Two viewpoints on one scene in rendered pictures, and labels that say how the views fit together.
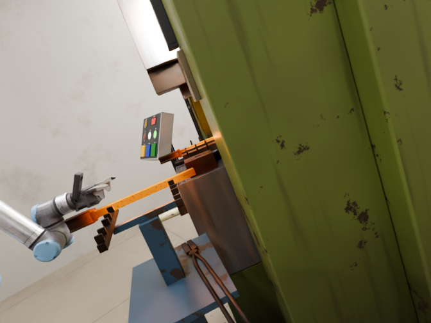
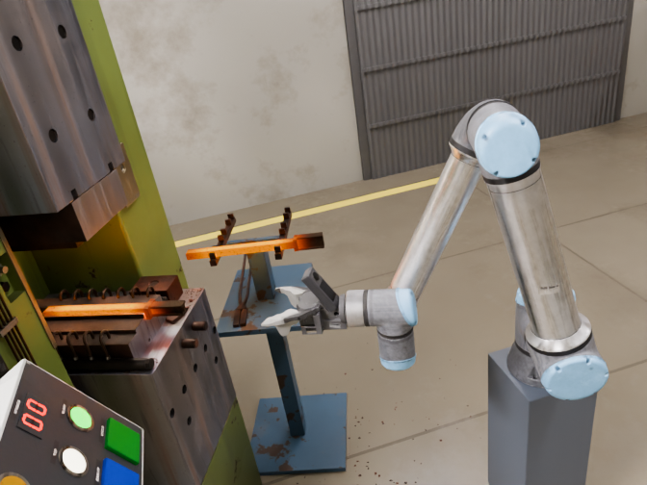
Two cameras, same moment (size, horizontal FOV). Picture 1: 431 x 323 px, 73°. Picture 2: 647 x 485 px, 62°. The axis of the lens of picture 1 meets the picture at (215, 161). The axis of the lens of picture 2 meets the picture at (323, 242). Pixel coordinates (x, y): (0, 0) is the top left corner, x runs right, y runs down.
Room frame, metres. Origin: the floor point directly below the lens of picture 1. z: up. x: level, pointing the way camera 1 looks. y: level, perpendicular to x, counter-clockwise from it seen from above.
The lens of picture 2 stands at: (2.34, 0.94, 1.75)
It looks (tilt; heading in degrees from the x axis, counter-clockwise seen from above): 28 degrees down; 197
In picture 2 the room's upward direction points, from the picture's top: 9 degrees counter-clockwise
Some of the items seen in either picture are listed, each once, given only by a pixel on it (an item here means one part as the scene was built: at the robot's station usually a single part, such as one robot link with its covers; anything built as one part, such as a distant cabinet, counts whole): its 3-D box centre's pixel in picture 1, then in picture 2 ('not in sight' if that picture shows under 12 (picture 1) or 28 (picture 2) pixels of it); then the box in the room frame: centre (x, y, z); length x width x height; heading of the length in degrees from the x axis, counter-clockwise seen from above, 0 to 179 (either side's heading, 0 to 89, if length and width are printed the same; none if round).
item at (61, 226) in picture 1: (58, 234); (396, 342); (1.27, 0.77, 0.86); 0.12 x 0.09 x 0.12; 9
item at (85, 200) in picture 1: (85, 197); (323, 311); (1.29, 0.60, 0.97); 0.12 x 0.08 x 0.09; 94
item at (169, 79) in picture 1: (197, 67); (24, 209); (1.36, -0.08, 1.32); 0.42 x 0.20 x 0.10; 94
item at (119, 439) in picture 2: (154, 150); (121, 442); (1.75, 0.31, 1.01); 0.07 x 0.05 x 0.07; 29
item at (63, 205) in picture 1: (67, 203); (355, 307); (1.28, 0.68, 0.98); 0.10 x 0.05 x 0.09; 4
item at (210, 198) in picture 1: (249, 195); (116, 386); (1.31, -0.09, 0.69); 0.56 x 0.38 x 0.45; 94
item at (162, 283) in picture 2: (201, 163); (156, 292); (1.17, 0.06, 0.95); 0.12 x 0.09 x 0.07; 94
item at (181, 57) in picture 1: (188, 77); (121, 175); (1.04, -0.02, 1.27); 0.09 x 0.02 x 0.17; 4
